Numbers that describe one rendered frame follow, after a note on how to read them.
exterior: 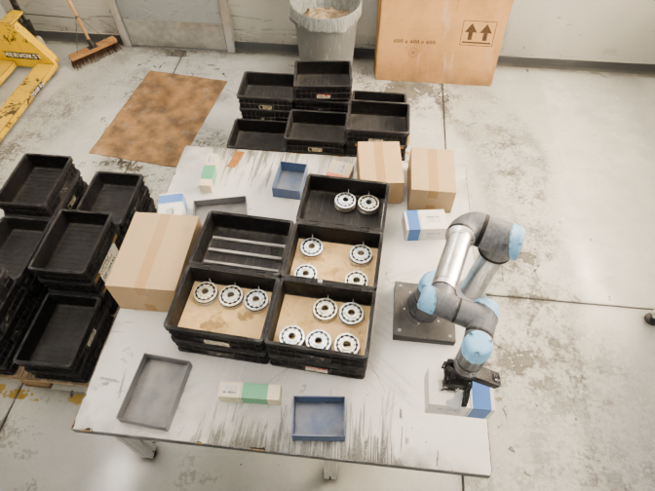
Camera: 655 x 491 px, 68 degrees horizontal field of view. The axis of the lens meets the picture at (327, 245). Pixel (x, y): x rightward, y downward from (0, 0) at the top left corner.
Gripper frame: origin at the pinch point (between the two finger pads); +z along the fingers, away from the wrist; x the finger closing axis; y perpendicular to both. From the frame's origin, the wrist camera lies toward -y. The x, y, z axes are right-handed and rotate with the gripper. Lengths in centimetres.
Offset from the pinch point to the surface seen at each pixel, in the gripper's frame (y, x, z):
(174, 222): 120, -73, 21
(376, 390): 23.8, -12.4, 41.3
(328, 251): 49, -69, 28
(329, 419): 41, 1, 41
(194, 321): 100, -28, 28
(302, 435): 50, 10, 34
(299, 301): 58, -42, 28
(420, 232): 7, -89, 35
